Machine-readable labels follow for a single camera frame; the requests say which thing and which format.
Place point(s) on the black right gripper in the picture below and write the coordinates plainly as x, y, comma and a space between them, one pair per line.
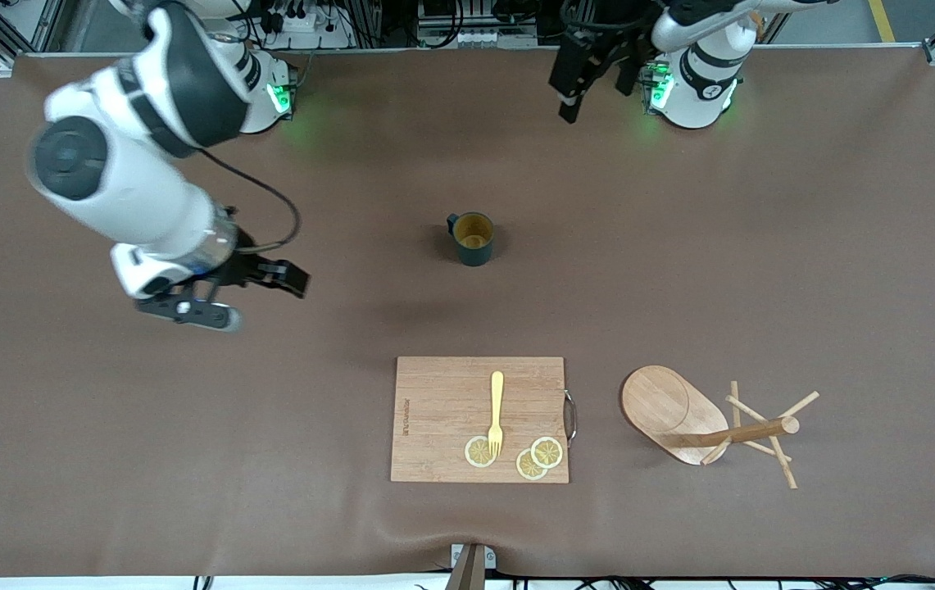
247, 266

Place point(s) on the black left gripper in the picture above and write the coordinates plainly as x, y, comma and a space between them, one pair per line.
587, 51

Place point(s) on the dark teal cup yellow inside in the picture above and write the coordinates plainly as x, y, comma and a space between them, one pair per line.
475, 254

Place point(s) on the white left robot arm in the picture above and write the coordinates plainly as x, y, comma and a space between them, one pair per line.
701, 102

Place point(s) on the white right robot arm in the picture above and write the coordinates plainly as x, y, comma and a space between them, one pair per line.
131, 188

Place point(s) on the grey electronics rack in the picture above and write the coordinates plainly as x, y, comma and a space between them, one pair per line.
475, 37

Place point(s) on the wooden mug tree rack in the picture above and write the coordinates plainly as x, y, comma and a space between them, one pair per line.
664, 410

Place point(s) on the brown table mat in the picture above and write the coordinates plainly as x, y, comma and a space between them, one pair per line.
270, 410

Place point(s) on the yellow plastic fork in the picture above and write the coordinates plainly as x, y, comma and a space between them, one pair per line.
497, 393

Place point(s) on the white power strip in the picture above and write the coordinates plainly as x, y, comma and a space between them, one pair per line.
303, 24

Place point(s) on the lemon slice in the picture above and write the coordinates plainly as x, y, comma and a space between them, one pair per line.
526, 469
475, 452
549, 451

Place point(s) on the aluminium camera mast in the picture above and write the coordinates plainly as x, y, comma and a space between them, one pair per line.
471, 569

